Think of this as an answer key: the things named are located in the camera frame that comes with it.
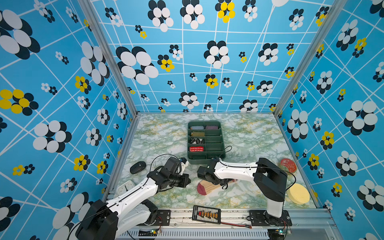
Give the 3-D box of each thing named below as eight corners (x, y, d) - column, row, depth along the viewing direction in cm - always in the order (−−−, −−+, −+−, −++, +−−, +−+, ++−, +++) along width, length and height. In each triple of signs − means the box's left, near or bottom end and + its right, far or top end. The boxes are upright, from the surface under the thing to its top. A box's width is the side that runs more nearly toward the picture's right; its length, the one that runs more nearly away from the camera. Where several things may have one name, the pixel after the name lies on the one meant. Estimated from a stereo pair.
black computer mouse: (132, 175, 90) (130, 173, 88) (130, 169, 93) (128, 167, 90) (147, 166, 93) (146, 164, 91) (144, 161, 96) (143, 158, 93)
